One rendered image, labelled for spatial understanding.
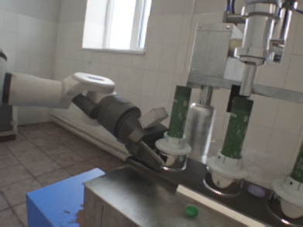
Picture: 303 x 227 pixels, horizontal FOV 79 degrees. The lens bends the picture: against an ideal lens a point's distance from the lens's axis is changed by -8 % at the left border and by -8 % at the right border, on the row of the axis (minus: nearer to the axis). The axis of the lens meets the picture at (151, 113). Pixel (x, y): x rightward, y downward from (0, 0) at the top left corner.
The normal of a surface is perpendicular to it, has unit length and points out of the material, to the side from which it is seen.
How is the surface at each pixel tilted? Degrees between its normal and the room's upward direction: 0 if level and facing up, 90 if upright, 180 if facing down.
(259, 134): 90
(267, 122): 90
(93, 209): 90
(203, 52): 90
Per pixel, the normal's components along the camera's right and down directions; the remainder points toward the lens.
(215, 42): -0.59, 0.09
